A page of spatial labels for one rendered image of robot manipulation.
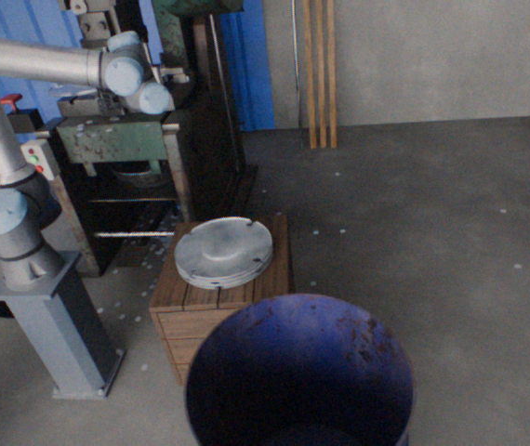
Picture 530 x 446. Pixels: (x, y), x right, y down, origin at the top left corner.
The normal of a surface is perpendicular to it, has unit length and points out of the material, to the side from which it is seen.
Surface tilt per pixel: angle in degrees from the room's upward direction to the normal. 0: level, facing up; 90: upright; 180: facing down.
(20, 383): 0
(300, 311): 88
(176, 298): 0
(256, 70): 90
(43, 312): 90
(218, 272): 0
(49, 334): 90
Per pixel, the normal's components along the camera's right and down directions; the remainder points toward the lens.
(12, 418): -0.12, -0.81
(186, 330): -0.04, 0.58
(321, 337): -0.29, 0.55
